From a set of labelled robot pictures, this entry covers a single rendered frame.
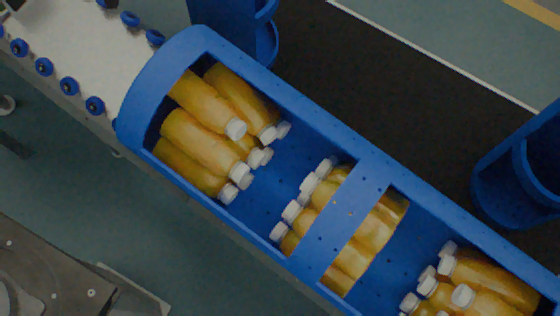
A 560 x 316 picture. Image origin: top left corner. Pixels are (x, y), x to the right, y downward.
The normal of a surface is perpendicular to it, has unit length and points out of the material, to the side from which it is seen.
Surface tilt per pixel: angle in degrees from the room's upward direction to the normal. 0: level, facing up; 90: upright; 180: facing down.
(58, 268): 5
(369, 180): 21
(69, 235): 0
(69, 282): 5
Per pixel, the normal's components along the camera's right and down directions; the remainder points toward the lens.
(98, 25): 0.02, -0.25
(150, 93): -0.21, 0.04
